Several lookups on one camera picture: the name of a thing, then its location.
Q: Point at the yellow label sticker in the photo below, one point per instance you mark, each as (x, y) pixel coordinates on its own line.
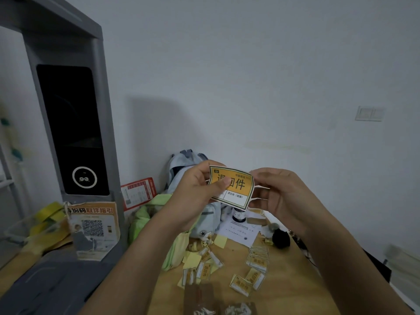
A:
(234, 188)

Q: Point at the black box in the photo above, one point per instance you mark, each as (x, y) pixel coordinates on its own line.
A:
(379, 265)

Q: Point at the grey kiosk machine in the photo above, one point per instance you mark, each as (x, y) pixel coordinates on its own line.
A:
(75, 134)

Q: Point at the clear plastic box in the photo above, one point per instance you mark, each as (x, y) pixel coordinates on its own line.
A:
(19, 231)

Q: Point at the red and white card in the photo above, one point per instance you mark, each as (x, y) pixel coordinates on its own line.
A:
(137, 193)

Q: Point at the person's left hand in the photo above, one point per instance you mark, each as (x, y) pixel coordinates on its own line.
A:
(187, 200)

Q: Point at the white wall switch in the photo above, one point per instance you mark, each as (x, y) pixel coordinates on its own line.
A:
(369, 113)

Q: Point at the person's right thumb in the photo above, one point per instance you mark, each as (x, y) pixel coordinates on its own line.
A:
(264, 177)

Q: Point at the person's right hand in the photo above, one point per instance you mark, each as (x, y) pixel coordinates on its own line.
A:
(288, 200)

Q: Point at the white paper sheet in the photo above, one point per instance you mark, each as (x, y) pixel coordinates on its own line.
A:
(238, 234)

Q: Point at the white appliance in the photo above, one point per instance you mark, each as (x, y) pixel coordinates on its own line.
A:
(403, 265)

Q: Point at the orange instruction poster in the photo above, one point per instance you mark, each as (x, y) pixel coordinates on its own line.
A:
(93, 231)

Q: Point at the dark small bottle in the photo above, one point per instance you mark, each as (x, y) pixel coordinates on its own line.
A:
(238, 217)

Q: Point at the light green cloth bag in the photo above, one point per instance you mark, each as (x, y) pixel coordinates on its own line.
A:
(147, 219)

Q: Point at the person's right forearm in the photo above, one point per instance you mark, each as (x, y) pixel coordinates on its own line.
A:
(344, 275)

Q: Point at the person's left forearm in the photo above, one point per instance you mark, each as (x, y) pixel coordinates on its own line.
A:
(144, 268)

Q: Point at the light blue backpack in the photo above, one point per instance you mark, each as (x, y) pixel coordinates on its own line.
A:
(182, 167)

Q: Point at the person's left thumb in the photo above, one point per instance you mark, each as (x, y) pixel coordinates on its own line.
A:
(218, 185)

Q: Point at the small brown box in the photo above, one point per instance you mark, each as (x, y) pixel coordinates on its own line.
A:
(256, 221)

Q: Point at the pile of yellow stickers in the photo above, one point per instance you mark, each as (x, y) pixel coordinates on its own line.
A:
(252, 265)

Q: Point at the black round object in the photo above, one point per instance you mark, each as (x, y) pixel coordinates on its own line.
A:
(281, 238)

